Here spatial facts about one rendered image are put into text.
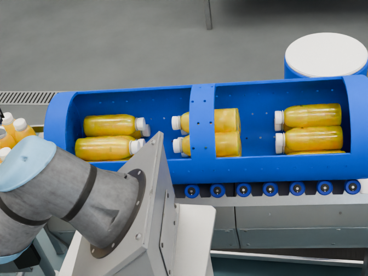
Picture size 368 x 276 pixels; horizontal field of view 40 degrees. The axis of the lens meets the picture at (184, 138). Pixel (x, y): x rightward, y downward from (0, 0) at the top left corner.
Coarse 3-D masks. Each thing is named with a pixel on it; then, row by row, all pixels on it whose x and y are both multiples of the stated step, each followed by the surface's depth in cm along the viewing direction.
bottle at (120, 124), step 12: (84, 120) 150; (96, 120) 150; (108, 120) 149; (120, 120) 148; (132, 120) 149; (84, 132) 151; (96, 132) 150; (108, 132) 150; (120, 132) 149; (132, 132) 150
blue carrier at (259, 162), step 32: (64, 96) 143; (96, 96) 153; (128, 96) 153; (160, 96) 152; (192, 96) 134; (224, 96) 151; (256, 96) 150; (288, 96) 149; (320, 96) 148; (352, 96) 126; (64, 128) 136; (160, 128) 160; (192, 128) 130; (256, 128) 155; (352, 128) 124; (192, 160) 132; (224, 160) 131; (256, 160) 130; (288, 160) 129; (320, 160) 128; (352, 160) 127
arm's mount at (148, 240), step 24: (120, 168) 110; (144, 168) 98; (168, 168) 108; (144, 192) 92; (168, 192) 107; (144, 216) 87; (168, 216) 103; (120, 240) 89; (144, 240) 82; (168, 240) 102; (96, 264) 94; (120, 264) 86; (144, 264) 86; (168, 264) 100
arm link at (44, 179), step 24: (24, 144) 88; (48, 144) 90; (0, 168) 91; (24, 168) 85; (48, 168) 87; (72, 168) 89; (0, 192) 90; (24, 192) 86; (48, 192) 87; (72, 192) 88; (24, 216) 89; (48, 216) 92
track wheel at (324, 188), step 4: (320, 180) 140; (324, 180) 139; (328, 180) 140; (320, 184) 140; (324, 184) 139; (328, 184) 139; (320, 188) 140; (324, 188) 139; (328, 188) 139; (332, 188) 139; (320, 192) 140; (324, 192) 140; (328, 192) 139
